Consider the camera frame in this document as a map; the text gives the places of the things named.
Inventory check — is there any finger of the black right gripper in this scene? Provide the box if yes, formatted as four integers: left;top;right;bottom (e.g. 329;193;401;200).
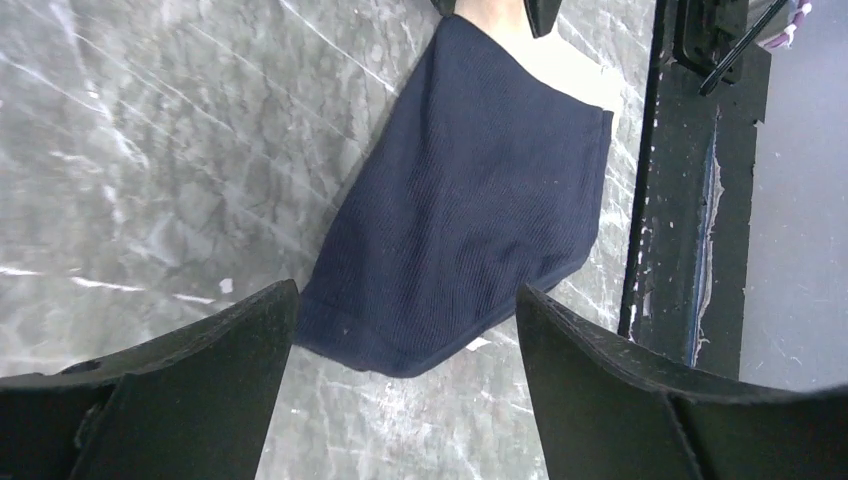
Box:
431;0;456;16
523;0;562;38

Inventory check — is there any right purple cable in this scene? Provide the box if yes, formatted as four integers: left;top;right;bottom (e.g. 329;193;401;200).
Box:
761;0;814;51

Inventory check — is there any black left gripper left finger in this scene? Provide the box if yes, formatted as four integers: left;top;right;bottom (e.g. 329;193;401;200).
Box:
1;280;299;479

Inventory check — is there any navy underwear beige waistband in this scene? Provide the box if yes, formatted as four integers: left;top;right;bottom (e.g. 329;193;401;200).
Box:
294;1;614;378

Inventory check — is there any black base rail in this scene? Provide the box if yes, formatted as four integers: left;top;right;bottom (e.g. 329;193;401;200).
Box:
618;1;771;378

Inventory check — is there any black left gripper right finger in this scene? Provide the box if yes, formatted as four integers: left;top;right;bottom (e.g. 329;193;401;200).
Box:
516;286;847;479

